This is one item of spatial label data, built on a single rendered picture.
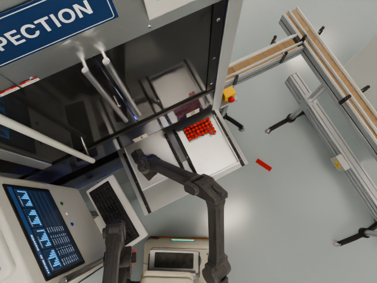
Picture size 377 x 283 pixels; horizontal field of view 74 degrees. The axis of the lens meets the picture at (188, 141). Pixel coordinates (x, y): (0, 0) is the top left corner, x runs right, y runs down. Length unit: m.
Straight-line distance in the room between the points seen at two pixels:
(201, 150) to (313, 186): 1.39
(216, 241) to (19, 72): 0.85
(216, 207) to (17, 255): 0.68
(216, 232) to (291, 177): 1.65
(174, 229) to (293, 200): 1.13
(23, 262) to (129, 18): 0.83
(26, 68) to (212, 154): 1.11
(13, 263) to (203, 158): 1.04
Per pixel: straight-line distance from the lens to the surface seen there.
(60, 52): 0.76
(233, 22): 0.98
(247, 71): 1.75
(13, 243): 1.07
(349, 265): 2.79
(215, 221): 1.01
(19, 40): 0.71
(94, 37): 0.75
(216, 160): 1.57
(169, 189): 1.55
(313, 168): 2.69
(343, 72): 1.93
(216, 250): 1.10
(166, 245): 2.17
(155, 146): 1.60
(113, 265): 1.01
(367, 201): 2.30
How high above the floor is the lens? 2.42
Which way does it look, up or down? 75 degrees down
